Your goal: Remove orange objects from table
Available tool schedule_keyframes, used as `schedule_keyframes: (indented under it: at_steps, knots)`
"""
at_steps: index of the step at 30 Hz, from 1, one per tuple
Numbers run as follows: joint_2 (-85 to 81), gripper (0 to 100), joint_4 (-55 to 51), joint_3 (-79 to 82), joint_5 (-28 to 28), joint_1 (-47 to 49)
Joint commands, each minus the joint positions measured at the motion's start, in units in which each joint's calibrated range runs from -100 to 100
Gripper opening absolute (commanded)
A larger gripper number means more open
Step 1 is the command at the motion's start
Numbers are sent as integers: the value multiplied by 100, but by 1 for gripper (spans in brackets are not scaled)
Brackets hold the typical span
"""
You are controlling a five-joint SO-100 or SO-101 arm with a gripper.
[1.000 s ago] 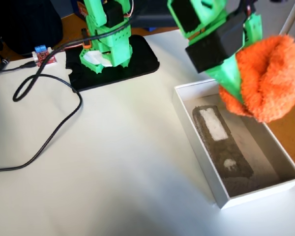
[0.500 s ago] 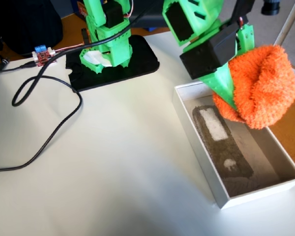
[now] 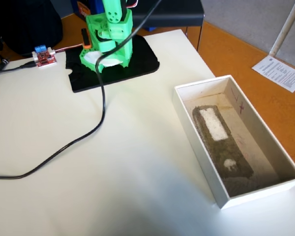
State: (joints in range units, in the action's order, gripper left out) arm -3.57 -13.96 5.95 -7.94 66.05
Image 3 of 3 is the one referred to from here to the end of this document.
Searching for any black orange clamp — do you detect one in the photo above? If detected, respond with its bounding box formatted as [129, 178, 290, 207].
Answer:
[81, 28, 92, 49]

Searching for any black bag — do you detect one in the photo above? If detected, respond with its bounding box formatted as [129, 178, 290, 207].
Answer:
[0, 0, 64, 59]

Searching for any black base mat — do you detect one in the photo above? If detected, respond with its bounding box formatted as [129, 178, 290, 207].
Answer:
[65, 34, 160, 93]

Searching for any white metal pole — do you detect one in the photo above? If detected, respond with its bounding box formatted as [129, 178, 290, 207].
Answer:
[269, 0, 295, 59]

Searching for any red white servo wire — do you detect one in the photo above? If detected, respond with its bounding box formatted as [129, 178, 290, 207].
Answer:
[51, 43, 85, 54]

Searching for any black usb cable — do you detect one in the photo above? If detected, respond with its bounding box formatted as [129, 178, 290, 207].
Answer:
[0, 62, 37, 74]

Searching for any thick black cable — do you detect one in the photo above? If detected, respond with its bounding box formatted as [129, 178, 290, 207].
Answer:
[0, 0, 163, 180]

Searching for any black power cable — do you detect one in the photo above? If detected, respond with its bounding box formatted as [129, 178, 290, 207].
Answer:
[0, 57, 12, 81]

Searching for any red controller board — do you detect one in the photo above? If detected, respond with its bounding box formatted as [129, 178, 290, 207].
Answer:
[31, 45, 58, 67]

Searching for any orange blue box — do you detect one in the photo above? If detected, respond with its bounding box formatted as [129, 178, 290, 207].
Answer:
[73, 0, 92, 18]

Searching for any black chair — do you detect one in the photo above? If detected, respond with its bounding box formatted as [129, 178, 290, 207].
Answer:
[127, 0, 205, 51]

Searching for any printed white paper sheet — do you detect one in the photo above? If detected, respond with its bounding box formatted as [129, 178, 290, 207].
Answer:
[251, 55, 295, 93]

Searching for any dark grey foam block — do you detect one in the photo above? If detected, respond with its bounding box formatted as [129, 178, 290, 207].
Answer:
[192, 105, 255, 180]

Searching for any white cardboard box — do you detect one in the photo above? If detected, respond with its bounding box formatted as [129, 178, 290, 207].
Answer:
[173, 75, 295, 210]

